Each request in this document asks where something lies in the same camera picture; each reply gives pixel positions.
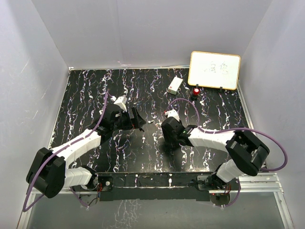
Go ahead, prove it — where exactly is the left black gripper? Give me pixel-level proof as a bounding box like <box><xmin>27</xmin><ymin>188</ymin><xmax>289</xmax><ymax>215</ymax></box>
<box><xmin>112</xmin><ymin>107</ymin><xmax>146</xmax><ymax>131</ymax></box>

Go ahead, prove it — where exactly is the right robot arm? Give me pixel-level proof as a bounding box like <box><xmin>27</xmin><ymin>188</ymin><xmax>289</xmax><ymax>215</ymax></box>
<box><xmin>162</xmin><ymin>117</ymin><xmax>270</xmax><ymax>189</ymax></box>

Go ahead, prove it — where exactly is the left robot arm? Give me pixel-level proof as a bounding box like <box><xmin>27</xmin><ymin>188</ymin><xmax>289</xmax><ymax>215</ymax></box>
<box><xmin>26</xmin><ymin>104</ymin><xmax>146</xmax><ymax>198</ymax></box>

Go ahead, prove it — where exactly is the red emergency button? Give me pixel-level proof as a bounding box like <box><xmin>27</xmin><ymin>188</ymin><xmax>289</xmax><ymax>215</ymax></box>
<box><xmin>191</xmin><ymin>88</ymin><xmax>200</xmax><ymax>101</ymax></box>

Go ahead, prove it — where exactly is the white cardboard box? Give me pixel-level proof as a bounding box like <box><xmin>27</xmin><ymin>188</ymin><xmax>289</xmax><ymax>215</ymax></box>
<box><xmin>167</xmin><ymin>76</ymin><xmax>183</xmax><ymax>95</ymax></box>

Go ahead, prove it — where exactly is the black front mounting bar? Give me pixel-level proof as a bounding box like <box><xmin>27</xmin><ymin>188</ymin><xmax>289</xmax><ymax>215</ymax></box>
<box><xmin>96</xmin><ymin>172</ymin><xmax>213</xmax><ymax>201</ymax></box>

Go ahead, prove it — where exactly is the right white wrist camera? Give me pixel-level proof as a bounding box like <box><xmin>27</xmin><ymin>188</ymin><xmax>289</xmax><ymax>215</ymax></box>
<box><xmin>164</xmin><ymin>110</ymin><xmax>180</xmax><ymax>122</ymax></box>

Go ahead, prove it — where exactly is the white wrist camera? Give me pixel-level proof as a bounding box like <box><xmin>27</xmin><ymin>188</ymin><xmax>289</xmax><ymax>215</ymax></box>
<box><xmin>114</xmin><ymin>95</ymin><xmax>127</xmax><ymax>112</ymax></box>
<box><xmin>164</xmin><ymin>110</ymin><xmax>180</xmax><ymax>122</ymax></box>

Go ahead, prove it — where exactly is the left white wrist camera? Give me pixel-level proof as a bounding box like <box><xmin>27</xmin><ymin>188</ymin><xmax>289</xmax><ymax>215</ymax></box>
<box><xmin>114</xmin><ymin>95</ymin><xmax>127</xmax><ymax>112</ymax></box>

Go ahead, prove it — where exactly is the white board yellow frame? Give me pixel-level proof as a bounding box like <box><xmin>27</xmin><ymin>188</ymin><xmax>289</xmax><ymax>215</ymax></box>
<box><xmin>188</xmin><ymin>51</ymin><xmax>241</xmax><ymax>90</ymax></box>

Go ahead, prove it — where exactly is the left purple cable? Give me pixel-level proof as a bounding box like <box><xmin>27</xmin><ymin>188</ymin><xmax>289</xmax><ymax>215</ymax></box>
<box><xmin>22</xmin><ymin>92</ymin><xmax>116</xmax><ymax>213</ymax></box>

